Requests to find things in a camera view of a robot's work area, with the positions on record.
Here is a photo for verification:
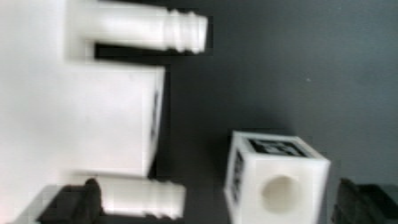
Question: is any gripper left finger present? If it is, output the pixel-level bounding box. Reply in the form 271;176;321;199
37;178;166;224

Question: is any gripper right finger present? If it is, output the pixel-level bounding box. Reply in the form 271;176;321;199
330;178;398;224

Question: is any white tagged cube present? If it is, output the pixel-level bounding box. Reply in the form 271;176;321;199
223;131;330;224

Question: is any white seat block with pegs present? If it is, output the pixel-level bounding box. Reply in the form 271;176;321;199
0;0;207;224

